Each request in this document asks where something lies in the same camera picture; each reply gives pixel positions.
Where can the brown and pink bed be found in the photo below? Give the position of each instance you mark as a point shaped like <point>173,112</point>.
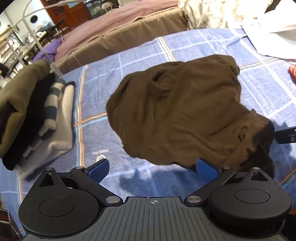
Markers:
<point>120,34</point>

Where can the orange object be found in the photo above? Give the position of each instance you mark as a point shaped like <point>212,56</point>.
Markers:
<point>293,71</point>

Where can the red wooden cabinet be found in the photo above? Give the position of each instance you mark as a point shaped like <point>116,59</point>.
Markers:
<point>67,12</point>

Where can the purple cloth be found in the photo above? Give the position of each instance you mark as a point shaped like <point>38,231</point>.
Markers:
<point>48,49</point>

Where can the brown t-shirt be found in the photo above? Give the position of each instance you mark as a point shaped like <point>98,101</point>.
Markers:
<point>180,111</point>

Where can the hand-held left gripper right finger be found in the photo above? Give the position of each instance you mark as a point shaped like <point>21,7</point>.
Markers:
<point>205,171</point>

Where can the cluttered shelf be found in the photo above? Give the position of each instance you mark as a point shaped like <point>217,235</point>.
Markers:
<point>13,48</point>

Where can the black round wall object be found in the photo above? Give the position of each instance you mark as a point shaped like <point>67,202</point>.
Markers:
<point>34,19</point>

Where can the floral beige duvet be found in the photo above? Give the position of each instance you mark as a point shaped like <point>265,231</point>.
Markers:
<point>212,14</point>

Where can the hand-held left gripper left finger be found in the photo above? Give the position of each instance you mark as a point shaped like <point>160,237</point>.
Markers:
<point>100,171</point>

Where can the white curved pole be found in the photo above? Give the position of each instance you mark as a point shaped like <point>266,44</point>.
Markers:
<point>44,49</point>

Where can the white cloth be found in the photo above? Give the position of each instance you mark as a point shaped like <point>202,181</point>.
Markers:
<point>270,32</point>

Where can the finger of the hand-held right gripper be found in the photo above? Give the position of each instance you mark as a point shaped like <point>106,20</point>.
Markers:
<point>286,135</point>

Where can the blue plaid bedsheet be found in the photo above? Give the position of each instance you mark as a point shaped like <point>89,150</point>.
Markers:
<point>97,97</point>

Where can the white stool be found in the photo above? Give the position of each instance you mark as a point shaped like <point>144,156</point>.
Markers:
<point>106,8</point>

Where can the folded black garment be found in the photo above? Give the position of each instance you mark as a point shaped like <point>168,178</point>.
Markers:
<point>32,115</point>

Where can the mauve blanket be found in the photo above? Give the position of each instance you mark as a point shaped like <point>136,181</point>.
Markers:
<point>111,25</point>

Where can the dark chair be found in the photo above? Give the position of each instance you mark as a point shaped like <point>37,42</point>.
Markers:
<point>54,30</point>

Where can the folded striped garment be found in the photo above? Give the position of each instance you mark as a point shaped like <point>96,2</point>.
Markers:
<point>52,104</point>

